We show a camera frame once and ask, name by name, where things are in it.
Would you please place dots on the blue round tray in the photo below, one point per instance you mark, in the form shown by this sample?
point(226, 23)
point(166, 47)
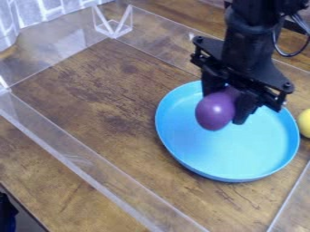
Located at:
point(238, 154)

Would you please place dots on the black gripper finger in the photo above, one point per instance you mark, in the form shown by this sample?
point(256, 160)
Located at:
point(246, 105)
point(211, 81)

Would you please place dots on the dark blue object at corner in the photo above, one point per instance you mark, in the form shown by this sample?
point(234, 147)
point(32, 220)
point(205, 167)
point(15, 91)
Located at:
point(8, 213)

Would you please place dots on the purple toy eggplant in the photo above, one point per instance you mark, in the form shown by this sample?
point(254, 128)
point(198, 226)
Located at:
point(215, 109)

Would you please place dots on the clear acrylic corner bracket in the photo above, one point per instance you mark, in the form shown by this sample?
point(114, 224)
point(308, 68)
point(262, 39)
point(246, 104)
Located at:
point(114, 29)

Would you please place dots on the clear acrylic enclosure wall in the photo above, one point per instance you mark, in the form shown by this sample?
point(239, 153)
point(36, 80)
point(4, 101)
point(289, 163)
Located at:
point(82, 160)

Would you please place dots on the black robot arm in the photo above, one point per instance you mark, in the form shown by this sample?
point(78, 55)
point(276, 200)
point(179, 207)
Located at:
point(254, 22)

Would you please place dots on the yellow lemon toy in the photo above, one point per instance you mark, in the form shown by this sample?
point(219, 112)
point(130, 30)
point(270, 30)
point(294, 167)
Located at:
point(304, 123)

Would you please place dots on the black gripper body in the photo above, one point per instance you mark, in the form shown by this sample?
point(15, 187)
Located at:
point(262, 79)

